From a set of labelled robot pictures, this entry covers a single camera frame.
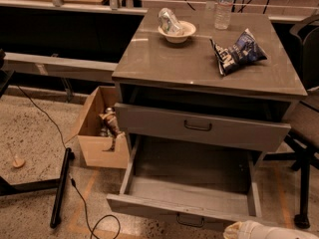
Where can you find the white padded gripper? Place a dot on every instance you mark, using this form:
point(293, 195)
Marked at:
point(251, 230)

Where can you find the grey drawer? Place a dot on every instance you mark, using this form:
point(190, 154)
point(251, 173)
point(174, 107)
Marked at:
point(191, 184)
point(231, 132)

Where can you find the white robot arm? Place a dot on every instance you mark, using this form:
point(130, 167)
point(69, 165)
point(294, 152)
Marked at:
point(285, 233)

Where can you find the grey top drawer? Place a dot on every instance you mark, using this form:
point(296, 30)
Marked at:
point(231, 132)

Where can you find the grey drawer cabinet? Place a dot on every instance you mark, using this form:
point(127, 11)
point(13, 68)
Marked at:
point(185, 77)

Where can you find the black office chair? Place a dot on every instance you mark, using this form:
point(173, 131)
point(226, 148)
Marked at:
point(303, 138)

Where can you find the open cardboard box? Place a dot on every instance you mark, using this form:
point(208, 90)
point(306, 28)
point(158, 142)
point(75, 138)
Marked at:
point(98, 150)

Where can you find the crumpled items in box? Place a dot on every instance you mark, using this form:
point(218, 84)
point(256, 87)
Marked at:
point(110, 126)

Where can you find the black metal table leg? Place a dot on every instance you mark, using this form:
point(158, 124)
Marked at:
point(58, 184)

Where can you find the blue chip bag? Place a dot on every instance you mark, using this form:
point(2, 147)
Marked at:
point(244, 51)

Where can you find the white ceramic bowl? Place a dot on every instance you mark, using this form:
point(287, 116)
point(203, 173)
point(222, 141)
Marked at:
point(187, 30)

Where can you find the clear plastic water bottle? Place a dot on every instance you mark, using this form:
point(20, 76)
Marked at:
point(223, 13)

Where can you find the crumpled clear plastic bag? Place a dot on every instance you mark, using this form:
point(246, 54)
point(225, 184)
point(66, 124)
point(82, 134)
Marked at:
point(168, 22)

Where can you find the grey metal rail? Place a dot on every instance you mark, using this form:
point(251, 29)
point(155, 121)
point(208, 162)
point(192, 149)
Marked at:
point(61, 67)

